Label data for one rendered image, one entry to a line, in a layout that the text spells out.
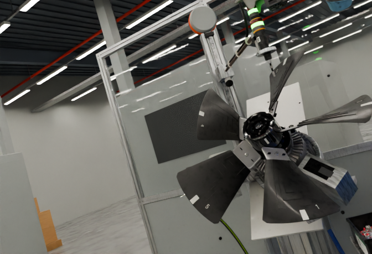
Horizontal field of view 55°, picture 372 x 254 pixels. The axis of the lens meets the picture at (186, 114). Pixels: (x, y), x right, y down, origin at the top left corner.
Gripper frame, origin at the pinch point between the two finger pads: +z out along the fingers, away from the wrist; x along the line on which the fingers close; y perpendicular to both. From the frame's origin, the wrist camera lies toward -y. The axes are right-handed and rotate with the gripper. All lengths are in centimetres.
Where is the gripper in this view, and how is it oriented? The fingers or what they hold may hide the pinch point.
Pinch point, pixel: (241, 1)
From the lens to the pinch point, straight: 137.0
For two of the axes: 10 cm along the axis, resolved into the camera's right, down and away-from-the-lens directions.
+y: 2.9, 9.5, -1.1
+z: -8.3, 3.1, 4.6
